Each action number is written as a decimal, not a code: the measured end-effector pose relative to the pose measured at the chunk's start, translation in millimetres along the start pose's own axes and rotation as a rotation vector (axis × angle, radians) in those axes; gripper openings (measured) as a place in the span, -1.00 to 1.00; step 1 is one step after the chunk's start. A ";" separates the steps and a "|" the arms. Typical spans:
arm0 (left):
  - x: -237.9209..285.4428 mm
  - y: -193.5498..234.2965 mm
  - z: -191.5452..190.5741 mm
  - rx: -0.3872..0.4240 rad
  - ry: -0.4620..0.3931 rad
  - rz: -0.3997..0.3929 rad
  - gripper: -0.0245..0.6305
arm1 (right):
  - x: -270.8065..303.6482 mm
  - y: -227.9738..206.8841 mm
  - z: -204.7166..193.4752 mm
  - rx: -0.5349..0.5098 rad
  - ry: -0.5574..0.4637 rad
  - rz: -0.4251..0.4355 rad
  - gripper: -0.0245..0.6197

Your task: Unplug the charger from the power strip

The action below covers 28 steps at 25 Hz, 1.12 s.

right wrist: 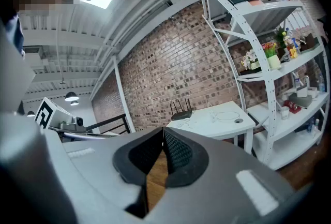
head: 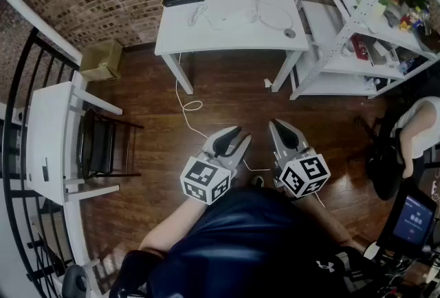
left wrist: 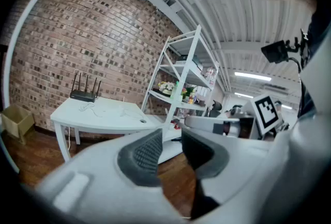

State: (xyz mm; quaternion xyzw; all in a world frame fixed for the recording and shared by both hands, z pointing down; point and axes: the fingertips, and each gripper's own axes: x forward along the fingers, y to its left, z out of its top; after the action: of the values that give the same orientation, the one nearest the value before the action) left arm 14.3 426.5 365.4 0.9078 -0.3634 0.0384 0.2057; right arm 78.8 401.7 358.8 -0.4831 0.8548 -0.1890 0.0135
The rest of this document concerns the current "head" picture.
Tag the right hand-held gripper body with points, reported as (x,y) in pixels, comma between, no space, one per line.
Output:
(302,176)

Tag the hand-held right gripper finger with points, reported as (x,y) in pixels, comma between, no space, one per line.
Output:
(275,141)
(290,136)

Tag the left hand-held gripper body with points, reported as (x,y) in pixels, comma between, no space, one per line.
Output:
(206,179)

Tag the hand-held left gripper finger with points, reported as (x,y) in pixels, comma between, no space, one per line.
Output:
(223,141)
(240,152)

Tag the person's left forearm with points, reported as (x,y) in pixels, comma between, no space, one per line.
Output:
(172,224)

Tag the person's right forearm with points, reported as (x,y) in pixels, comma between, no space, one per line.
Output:
(330,221)

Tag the small white block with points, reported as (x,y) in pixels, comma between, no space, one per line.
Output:
(267,83)

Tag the person's dark shirt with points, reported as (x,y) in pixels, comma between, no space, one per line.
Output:
(247,248)

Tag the black office chair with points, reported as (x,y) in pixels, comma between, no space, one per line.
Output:
(385,166)

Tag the white metal shelf rack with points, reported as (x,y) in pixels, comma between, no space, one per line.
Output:
(340,66)

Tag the white square table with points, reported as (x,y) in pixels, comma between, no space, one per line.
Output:
(227,42)

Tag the white curved plastic object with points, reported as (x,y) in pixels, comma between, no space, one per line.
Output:
(348,49)

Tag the black metal chair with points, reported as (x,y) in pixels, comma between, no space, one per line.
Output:
(99,148)

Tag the red box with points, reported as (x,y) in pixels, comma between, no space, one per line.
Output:
(360,47)

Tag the black tablet screen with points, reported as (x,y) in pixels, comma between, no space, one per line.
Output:
(410,217)

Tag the metal equipment rig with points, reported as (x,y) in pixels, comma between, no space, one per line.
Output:
(405,272)

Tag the open cardboard box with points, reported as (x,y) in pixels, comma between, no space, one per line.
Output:
(101,62)

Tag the white narrow desk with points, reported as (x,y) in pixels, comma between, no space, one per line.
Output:
(48,131)

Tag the grey round object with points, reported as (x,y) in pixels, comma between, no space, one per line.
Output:
(75,281)

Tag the colourful toy pile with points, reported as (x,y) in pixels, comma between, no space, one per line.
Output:
(412,19)

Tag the black metal railing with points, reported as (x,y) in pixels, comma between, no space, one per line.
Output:
(55,46)

